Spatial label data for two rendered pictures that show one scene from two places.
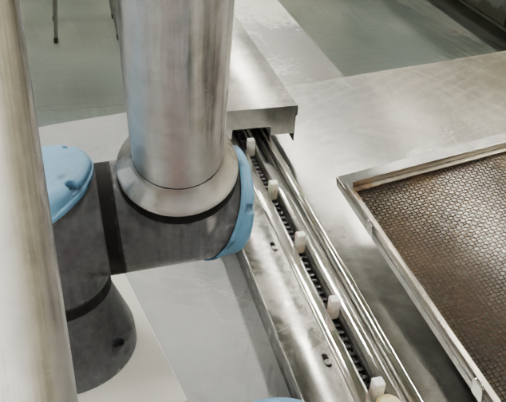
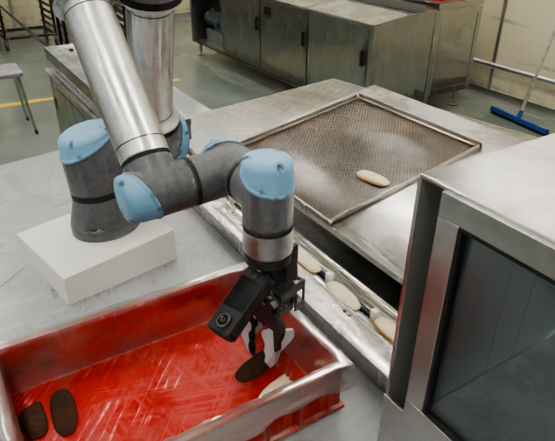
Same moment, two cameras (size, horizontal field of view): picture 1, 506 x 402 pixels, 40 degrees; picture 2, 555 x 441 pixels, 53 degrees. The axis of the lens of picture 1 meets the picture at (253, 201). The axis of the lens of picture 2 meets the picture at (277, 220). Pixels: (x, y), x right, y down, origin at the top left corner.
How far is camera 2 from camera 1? 0.62 m
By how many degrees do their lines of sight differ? 14
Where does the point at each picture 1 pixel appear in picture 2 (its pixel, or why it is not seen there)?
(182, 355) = not seen: hidden behind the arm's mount
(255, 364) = (200, 227)
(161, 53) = (150, 53)
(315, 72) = (193, 109)
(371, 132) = (233, 132)
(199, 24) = (164, 39)
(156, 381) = (156, 227)
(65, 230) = (107, 150)
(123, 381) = (140, 230)
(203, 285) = not seen: hidden behind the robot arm
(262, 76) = not seen: hidden behind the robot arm
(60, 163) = (96, 123)
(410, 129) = (255, 129)
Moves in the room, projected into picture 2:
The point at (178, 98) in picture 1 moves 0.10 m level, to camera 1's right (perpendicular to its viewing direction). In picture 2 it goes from (156, 73) to (209, 70)
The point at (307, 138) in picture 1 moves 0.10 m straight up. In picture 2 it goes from (199, 140) to (197, 111)
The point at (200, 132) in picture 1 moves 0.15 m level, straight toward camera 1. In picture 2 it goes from (165, 91) to (181, 115)
